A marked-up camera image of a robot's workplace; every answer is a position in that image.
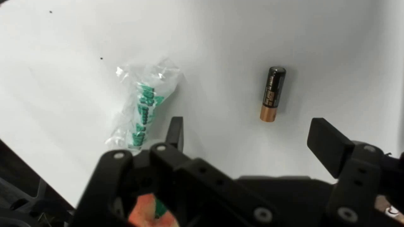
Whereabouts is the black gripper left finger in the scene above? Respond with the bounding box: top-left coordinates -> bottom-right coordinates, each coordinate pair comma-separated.
69,117 -> 275,227

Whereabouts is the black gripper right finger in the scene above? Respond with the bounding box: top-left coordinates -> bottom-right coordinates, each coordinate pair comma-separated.
306,117 -> 386,227

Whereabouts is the clear bag with green pieces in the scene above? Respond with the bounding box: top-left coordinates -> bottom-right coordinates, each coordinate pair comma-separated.
104,56 -> 186,152

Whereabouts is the black and copper battery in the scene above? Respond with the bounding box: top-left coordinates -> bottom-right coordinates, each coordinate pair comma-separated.
259,65 -> 288,124

